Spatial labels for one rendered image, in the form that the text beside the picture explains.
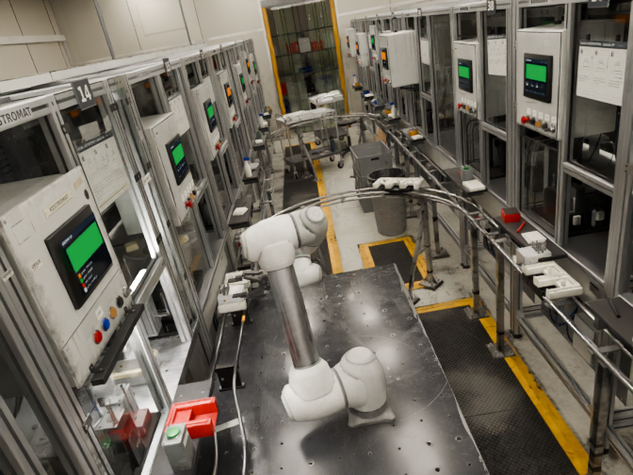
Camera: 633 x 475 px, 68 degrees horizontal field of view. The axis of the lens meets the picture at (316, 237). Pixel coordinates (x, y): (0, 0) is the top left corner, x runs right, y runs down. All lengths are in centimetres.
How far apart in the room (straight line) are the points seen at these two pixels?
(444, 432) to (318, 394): 48
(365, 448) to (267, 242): 82
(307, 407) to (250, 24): 868
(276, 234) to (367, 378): 62
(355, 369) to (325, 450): 32
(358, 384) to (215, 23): 874
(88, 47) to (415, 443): 966
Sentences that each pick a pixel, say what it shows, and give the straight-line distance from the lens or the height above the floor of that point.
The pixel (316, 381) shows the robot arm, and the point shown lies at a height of 94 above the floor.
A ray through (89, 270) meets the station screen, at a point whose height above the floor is 159.
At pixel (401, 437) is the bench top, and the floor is 68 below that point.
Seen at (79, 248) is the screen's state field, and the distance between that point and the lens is 137.
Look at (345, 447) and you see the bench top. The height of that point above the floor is 68.
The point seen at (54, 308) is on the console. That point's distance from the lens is 128.
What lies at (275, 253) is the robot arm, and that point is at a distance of 163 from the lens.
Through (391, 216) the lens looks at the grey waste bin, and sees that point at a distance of 474.
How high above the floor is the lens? 209
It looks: 24 degrees down
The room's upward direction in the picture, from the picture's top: 11 degrees counter-clockwise
